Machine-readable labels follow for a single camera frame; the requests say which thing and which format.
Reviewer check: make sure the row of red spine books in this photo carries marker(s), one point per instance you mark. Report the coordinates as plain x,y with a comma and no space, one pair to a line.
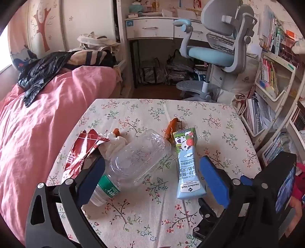
268,74

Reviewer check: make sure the black plastic bag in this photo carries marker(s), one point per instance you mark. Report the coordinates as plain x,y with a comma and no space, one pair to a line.
40,71

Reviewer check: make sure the pink bag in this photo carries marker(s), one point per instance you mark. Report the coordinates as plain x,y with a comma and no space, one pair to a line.
300,183

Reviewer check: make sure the row of colourful paperback books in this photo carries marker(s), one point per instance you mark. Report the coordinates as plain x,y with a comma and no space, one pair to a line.
274,147

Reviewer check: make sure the whale print headboard cushion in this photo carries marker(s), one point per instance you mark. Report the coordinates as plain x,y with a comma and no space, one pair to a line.
16,59

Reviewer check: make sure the black trimmed clear storage bag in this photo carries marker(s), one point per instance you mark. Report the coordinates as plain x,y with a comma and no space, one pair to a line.
149,72

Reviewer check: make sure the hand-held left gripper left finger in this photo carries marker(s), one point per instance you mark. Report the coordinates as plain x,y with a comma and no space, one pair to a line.
91,181

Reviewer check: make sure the white rolling book cart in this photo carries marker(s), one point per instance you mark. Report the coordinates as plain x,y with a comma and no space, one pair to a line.
294,136
283,94

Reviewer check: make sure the red wrapper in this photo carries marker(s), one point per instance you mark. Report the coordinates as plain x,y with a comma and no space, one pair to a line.
78,147

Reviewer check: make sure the grey blue desk chair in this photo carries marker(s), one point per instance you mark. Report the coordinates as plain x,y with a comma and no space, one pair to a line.
209,53

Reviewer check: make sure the beige black striped cloth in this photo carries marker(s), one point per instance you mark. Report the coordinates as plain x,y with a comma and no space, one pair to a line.
91,57

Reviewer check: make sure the white tote bag tree print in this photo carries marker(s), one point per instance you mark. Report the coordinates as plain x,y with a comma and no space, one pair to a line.
246,78

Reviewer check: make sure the blue green milk carton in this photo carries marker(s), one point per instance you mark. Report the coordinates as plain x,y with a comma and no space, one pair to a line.
188,167

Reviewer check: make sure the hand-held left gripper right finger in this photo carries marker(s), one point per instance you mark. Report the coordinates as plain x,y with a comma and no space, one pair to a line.
212,181

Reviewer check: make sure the clear plastic bottle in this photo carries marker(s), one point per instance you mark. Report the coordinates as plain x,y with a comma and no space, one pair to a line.
140,157

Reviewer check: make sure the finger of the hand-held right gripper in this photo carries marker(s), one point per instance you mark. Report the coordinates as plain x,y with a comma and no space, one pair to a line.
207,219
246,180

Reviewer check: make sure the small orange peel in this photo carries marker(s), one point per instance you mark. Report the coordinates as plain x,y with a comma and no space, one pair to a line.
116,131

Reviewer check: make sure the stack of white notebooks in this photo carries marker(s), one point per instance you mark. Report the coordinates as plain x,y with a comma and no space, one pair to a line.
257,114

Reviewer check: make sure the white desk with drawers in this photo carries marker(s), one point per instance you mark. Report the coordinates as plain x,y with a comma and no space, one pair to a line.
147,28

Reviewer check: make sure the stack of upright textbooks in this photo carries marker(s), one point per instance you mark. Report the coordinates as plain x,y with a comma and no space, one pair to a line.
271,33

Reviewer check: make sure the white wardrobe with tree decal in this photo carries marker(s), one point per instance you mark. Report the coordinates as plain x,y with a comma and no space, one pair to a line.
54,23

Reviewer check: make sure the clear plastic wrapped bundle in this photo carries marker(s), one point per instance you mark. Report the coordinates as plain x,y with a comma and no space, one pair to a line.
178,69

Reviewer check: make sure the cream canvas bag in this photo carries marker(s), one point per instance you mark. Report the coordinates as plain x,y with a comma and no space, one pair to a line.
95,40

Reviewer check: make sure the white tissue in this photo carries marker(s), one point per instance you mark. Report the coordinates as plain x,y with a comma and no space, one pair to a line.
116,145

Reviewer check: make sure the floral tablecloth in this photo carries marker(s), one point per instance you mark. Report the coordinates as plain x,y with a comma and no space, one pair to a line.
143,221

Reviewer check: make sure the pink blanket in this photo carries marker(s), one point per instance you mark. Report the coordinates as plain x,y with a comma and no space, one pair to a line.
43,133

